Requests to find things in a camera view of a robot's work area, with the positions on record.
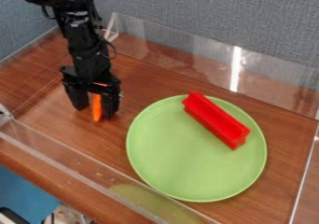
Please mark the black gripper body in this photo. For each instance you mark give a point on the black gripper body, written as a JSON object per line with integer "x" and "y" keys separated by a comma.
{"x": 103, "y": 83}

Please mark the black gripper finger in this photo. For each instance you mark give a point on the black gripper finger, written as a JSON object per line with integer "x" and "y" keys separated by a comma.
{"x": 110, "y": 104}
{"x": 78, "y": 95}

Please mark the orange toy carrot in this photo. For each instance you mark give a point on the orange toy carrot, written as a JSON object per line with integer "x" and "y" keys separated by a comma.
{"x": 97, "y": 106}

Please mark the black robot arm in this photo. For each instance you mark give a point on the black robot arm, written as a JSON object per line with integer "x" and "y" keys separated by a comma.
{"x": 81, "y": 25}

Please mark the green plate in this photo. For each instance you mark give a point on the green plate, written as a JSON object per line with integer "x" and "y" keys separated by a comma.
{"x": 183, "y": 161}

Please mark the red toy block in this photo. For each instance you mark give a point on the red toy block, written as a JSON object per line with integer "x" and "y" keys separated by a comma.
{"x": 226, "y": 127}

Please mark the clear acrylic enclosure wall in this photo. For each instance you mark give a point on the clear acrylic enclosure wall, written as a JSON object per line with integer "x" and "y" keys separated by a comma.
{"x": 74, "y": 157}

